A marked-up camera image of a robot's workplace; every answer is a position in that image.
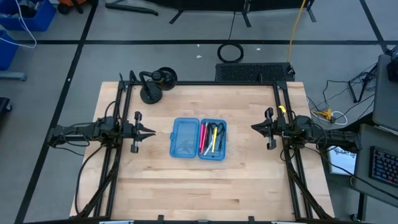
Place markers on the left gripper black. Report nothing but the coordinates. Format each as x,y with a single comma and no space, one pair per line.
136,137

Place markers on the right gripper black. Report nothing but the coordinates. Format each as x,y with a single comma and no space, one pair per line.
280,129

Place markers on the blue translucent plastic supply box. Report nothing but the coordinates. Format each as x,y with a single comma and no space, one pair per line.
183,140

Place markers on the black clear-barrel gel pen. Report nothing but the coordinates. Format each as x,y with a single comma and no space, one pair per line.
221,143

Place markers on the thin pink pen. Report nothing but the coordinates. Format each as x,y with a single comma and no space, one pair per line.
201,133

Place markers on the thick pink marker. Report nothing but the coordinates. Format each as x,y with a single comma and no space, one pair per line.
205,137

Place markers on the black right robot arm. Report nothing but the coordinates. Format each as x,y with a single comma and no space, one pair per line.
339,137

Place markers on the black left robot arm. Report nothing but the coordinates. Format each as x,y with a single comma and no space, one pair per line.
90,130

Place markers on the yellow tag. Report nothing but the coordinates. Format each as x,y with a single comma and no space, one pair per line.
282,109

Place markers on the black computer tower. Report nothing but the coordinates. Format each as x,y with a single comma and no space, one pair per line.
248,72

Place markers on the yellow power plug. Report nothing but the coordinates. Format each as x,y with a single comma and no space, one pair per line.
325,114

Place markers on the white printed paper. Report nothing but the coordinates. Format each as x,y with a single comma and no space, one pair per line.
342,161

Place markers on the gray desk top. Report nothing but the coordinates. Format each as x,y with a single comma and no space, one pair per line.
363,161
385,93

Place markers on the black floor bar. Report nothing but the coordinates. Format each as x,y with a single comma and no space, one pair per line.
130,8

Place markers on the black backlit keyboard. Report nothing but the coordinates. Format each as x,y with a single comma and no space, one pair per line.
385,166

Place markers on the black stand with legs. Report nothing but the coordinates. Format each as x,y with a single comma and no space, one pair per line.
217,4

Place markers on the black desk device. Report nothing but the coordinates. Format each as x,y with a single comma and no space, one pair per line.
393,70

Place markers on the black caster foot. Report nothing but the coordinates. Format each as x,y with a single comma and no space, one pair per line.
3,104

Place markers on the gray metal base bar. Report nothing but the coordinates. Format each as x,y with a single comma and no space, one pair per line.
12,75

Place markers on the orange and black bag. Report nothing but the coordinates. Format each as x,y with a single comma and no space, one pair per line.
73,2

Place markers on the blue plastic bin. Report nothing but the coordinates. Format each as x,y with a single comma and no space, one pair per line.
40,21
6,53

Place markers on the black aluminium table frame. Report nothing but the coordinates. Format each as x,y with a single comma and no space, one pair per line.
217,83

